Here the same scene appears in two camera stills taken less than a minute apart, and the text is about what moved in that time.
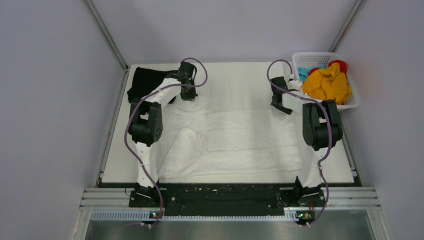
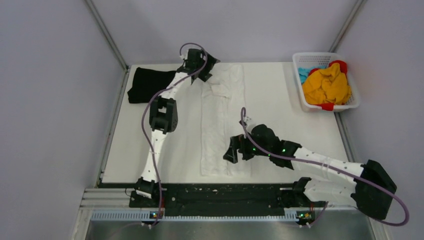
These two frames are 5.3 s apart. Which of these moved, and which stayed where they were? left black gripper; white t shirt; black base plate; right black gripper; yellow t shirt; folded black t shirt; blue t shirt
Moved: white t shirt; right black gripper; left black gripper
Stayed: blue t shirt; folded black t shirt; black base plate; yellow t shirt
